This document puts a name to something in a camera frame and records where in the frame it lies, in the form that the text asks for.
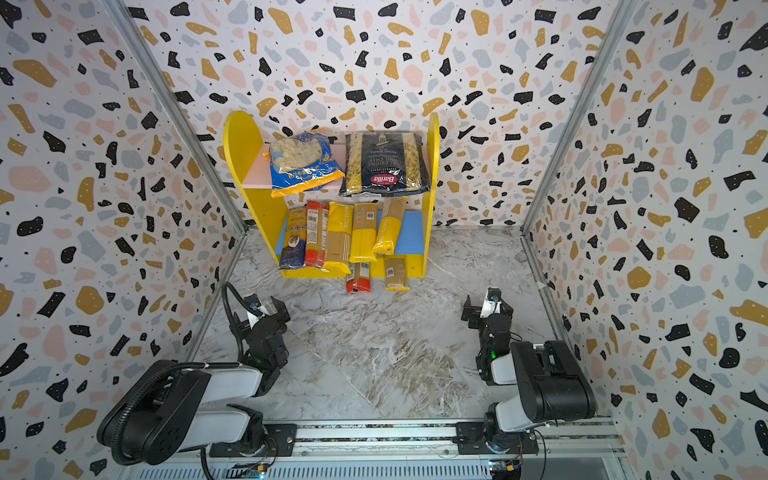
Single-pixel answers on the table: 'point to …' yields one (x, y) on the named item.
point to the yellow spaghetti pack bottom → (390, 224)
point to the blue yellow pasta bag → (294, 251)
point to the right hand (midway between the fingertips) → (483, 292)
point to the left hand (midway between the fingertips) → (254, 302)
